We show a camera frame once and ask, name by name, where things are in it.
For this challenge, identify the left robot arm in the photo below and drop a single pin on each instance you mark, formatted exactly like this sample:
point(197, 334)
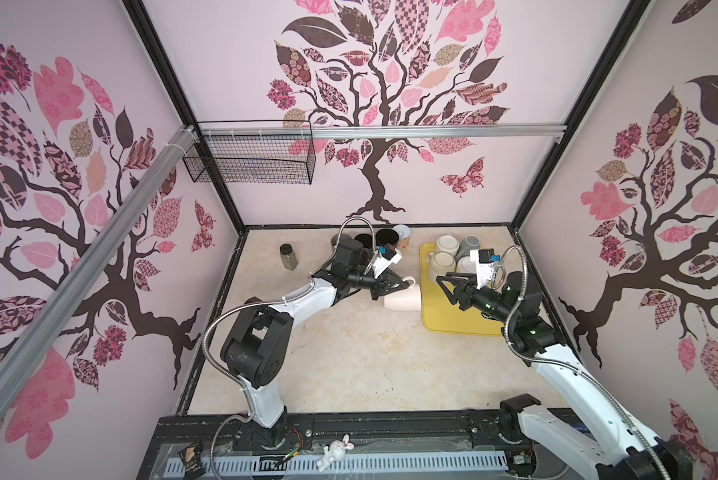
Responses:
point(248, 344)

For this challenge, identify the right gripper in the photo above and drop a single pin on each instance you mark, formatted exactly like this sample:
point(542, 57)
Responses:
point(466, 289)

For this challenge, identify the black mug white base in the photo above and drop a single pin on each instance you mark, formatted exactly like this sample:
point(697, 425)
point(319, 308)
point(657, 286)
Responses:
point(367, 240)

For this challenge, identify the yellow plastic tray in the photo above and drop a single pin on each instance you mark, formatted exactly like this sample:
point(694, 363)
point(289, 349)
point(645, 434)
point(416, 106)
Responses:
point(439, 315)

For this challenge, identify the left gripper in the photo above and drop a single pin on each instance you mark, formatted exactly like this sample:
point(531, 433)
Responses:
point(380, 286)

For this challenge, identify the black wire basket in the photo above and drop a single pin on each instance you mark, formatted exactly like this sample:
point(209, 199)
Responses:
point(253, 151)

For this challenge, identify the aluminium rail left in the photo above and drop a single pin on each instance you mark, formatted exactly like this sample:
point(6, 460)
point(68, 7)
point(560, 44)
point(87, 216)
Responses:
point(29, 350)

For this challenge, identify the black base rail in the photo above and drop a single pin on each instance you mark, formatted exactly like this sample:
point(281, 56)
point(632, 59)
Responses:
point(297, 433)

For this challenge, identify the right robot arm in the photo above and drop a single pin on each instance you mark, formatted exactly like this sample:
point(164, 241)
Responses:
point(616, 445)

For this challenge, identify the white ribbed mug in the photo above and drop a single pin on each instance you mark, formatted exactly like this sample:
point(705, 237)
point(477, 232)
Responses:
point(466, 266)

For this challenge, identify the aluminium rail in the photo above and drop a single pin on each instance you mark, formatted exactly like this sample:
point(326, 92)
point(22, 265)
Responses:
point(383, 132)
point(29, 350)

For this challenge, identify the grey mug rear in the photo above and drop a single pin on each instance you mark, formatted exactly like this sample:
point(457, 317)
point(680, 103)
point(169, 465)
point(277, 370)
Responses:
point(469, 243)

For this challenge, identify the white slotted cable duct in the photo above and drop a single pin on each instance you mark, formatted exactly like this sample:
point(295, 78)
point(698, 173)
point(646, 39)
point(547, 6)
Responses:
point(362, 464)

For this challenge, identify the white bunny figurine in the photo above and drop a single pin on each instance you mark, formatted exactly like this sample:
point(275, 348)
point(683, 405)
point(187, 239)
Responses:
point(334, 452)

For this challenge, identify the cream mug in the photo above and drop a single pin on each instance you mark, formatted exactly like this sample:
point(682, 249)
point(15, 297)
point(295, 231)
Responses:
point(439, 264)

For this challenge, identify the all black mug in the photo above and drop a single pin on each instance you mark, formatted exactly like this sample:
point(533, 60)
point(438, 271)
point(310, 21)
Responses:
point(387, 236)

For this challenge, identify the spice jar black lid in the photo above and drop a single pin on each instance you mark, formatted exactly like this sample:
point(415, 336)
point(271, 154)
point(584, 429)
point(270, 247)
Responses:
point(288, 256)

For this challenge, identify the aluminium rail back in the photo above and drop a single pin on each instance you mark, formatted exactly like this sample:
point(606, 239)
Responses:
point(383, 132)

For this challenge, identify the pink mug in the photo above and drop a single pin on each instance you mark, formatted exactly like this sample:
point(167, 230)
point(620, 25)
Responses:
point(406, 300)

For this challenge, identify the white mug rear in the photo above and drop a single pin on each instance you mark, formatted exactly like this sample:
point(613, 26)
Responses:
point(447, 244)

